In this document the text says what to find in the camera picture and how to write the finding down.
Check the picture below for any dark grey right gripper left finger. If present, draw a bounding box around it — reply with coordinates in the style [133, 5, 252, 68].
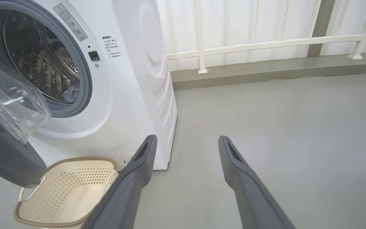
[81, 135, 157, 229]

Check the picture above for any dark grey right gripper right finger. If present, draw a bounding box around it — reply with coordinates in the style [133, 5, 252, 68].
[218, 136, 296, 229]

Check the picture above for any blue cartoon print garment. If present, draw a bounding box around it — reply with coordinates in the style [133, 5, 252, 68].
[63, 85, 80, 102]

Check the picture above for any black round glass washer door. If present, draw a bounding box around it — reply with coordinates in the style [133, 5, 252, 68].
[0, 48, 51, 188]

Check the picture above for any white front-load washing machine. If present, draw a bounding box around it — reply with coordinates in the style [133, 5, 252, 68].
[0, 0, 178, 170]

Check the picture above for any washing machine drum opening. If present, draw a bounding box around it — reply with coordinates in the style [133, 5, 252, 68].
[2, 11, 81, 104]

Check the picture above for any round white filter cover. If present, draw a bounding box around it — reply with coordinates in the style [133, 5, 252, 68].
[122, 152, 137, 164]

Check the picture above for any cream perforated laundry basket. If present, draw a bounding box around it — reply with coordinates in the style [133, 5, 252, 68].
[14, 157, 119, 229]

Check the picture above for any black text instruction label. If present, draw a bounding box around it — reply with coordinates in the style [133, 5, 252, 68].
[102, 36, 122, 58]

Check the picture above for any white metal railing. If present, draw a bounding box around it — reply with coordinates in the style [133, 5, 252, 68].
[158, 0, 366, 74]

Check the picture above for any grey warning sticker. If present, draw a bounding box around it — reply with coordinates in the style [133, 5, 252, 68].
[53, 3, 88, 42]

